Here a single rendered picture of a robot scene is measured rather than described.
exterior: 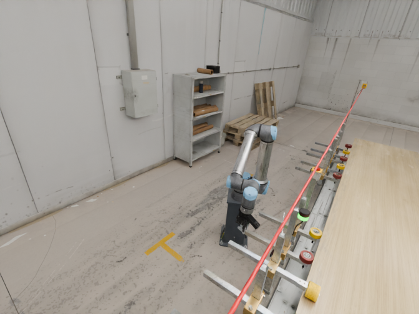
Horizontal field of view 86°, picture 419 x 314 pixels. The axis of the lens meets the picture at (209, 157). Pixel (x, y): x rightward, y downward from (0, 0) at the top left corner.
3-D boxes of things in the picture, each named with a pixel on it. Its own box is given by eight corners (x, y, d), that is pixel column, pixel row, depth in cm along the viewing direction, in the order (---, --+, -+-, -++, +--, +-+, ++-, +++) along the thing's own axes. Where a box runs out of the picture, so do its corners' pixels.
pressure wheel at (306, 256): (294, 268, 143) (298, 255, 138) (298, 259, 149) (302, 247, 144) (307, 275, 139) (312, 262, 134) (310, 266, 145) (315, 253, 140)
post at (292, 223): (277, 262, 158) (293, 208, 136) (279, 258, 160) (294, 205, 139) (282, 265, 156) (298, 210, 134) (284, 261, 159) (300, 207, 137)
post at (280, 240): (263, 291, 140) (278, 234, 118) (265, 287, 142) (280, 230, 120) (268, 294, 138) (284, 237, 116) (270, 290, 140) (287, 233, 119)
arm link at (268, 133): (251, 184, 240) (261, 120, 197) (268, 189, 235) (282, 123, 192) (248, 194, 228) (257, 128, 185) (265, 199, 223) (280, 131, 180)
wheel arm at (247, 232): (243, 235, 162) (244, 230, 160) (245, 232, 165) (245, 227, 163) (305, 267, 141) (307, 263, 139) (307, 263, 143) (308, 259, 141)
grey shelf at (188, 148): (173, 159, 433) (172, 73, 363) (204, 146, 497) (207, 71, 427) (190, 167, 409) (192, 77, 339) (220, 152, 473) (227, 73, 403)
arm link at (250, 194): (259, 187, 150) (257, 196, 141) (255, 202, 156) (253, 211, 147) (245, 184, 152) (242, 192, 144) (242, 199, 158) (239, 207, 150)
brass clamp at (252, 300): (241, 313, 106) (242, 306, 103) (253, 290, 116) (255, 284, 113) (253, 321, 103) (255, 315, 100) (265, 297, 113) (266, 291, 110)
